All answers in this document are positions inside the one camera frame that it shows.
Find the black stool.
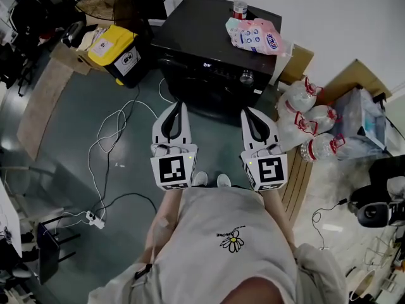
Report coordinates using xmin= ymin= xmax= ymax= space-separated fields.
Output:
xmin=37 ymin=215 xmax=82 ymax=286

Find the clear bottle with red cap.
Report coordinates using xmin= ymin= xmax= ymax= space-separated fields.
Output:
xmin=232 ymin=0 xmax=248 ymax=21

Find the person's left forearm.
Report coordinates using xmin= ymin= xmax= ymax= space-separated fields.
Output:
xmin=139 ymin=188 xmax=184 ymax=264

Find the white table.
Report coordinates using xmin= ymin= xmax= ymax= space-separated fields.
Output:
xmin=0 ymin=179 xmax=23 ymax=259

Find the pink detergent bag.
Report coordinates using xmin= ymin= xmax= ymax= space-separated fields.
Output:
xmin=225 ymin=17 xmax=284 ymax=56

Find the open cardboard box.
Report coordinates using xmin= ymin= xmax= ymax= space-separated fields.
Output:
xmin=49 ymin=27 xmax=110 ymax=75

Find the person's right forearm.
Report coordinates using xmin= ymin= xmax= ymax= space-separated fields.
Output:
xmin=261 ymin=188 xmax=297 ymax=253

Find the wooden slat board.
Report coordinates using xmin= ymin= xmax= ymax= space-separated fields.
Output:
xmin=278 ymin=144 xmax=314 ymax=227

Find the large brown cardboard sheet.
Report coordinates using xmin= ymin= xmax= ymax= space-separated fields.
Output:
xmin=319 ymin=58 xmax=393 ymax=106

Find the black adapter cable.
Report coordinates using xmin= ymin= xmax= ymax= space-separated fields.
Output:
xmin=311 ymin=198 xmax=349 ymax=250

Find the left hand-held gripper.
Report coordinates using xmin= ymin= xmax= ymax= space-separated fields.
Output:
xmin=149 ymin=101 xmax=199 ymax=191

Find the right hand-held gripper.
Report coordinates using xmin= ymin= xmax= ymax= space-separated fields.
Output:
xmin=240 ymin=108 xmax=289 ymax=192

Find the clear plastic storage box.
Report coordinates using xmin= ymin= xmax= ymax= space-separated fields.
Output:
xmin=332 ymin=87 xmax=389 ymax=158

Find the beige cloth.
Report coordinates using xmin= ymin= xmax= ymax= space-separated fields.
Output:
xmin=77 ymin=27 xmax=107 ymax=52

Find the small brown cardboard sheet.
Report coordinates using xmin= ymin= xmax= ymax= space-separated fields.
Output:
xmin=278 ymin=42 xmax=315 ymax=85

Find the black clip-on device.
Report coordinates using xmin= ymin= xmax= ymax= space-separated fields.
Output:
xmin=134 ymin=263 xmax=153 ymax=280

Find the white power strip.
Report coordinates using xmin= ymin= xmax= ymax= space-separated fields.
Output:
xmin=85 ymin=210 xmax=106 ymax=230

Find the white bucket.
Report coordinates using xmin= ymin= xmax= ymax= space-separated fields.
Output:
xmin=349 ymin=269 xmax=377 ymax=302

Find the white cable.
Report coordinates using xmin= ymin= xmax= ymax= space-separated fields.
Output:
xmin=87 ymin=77 xmax=175 ymax=215

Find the black office chair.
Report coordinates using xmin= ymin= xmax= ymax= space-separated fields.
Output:
xmin=0 ymin=42 xmax=35 ymax=96

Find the black bin with yellow lid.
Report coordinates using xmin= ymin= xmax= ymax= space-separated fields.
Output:
xmin=87 ymin=24 xmax=143 ymax=89

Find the silver metal control knob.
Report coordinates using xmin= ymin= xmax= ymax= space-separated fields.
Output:
xmin=239 ymin=70 xmax=255 ymax=86

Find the person's left white shoe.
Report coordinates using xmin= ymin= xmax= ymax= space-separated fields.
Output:
xmin=192 ymin=171 xmax=209 ymax=187

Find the black washing machine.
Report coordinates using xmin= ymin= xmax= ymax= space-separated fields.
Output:
xmin=150 ymin=0 xmax=283 ymax=128

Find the brown floor mat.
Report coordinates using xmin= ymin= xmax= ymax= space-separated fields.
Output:
xmin=16 ymin=54 xmax=75 ymax=162

